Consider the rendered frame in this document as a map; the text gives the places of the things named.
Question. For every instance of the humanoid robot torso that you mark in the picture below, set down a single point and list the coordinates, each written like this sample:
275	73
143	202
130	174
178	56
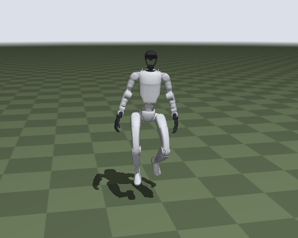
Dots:
149	91

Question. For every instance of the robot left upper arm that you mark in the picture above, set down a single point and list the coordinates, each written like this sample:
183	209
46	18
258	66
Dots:
167	84

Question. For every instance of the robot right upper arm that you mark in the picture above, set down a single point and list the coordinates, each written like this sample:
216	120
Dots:
134	76

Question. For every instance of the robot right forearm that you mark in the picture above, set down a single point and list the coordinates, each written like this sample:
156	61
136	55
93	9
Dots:
122	104

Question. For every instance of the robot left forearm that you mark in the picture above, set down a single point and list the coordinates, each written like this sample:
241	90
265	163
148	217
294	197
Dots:
173	107

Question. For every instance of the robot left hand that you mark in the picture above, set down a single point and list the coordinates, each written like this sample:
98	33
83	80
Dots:
175	122

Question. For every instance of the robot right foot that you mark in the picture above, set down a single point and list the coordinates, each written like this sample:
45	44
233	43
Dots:
137	178

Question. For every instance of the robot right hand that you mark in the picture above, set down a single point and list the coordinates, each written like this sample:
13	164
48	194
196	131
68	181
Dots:
117	121

